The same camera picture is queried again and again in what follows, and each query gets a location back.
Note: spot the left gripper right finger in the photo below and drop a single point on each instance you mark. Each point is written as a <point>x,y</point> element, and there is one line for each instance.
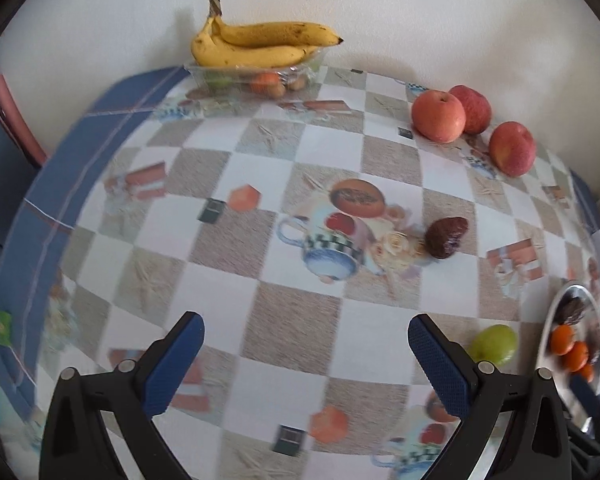
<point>535,444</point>

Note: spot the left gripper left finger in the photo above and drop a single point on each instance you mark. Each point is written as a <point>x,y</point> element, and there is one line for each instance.
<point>75,441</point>

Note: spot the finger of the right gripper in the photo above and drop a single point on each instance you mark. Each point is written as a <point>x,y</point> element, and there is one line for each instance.
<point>586,396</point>

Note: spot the small orange mandarin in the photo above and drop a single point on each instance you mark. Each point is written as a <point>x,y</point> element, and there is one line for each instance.
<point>576,357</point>

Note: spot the large orange mandarin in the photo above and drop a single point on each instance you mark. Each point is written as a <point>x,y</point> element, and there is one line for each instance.
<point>561,340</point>

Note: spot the wrinkled brown date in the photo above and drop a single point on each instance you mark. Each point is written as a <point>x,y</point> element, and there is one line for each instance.
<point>442,238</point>
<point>570,312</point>
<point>593,342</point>

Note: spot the green jujube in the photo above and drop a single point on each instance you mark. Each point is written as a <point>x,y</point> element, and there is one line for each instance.
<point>496,344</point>

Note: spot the round metal plate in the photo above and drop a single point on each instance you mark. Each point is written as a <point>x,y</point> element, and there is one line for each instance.
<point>546,359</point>

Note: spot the right red apple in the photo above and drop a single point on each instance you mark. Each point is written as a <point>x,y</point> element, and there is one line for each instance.
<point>512,148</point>

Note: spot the patterned checkered tablecloth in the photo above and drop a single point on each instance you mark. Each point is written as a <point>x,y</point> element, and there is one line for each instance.
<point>296,230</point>

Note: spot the middle dark red apple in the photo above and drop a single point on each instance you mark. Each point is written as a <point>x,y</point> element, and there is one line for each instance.
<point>477,108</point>

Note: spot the left pale red apple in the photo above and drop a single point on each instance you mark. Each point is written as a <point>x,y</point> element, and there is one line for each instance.
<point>438,116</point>

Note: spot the clear plastic fruit tray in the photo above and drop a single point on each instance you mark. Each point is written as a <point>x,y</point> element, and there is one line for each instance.
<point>272,83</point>

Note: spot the lower yellow banana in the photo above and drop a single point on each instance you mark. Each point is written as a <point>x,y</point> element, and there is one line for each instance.
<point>210,50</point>

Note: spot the yellow banana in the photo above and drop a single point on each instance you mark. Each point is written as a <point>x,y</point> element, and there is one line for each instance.
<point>210,50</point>
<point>273,34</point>

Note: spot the upper yellow banana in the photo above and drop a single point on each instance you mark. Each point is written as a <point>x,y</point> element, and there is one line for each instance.
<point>273,34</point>

